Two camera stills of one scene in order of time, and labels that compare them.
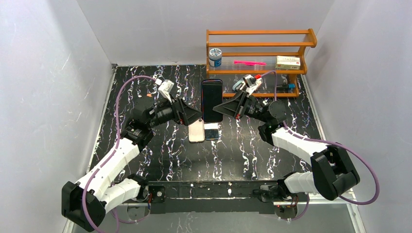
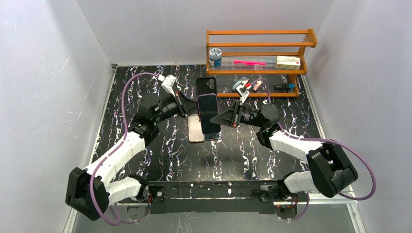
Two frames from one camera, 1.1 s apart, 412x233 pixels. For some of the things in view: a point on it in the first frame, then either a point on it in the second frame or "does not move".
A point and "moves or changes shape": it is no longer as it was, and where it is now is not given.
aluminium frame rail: [347, 198] does not move
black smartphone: [212, 96] moves or changes shape
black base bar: [208, 197] does not move
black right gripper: [242, 105] to [237, 114]
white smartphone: [196, 131] does not move
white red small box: [288, 62] does not move
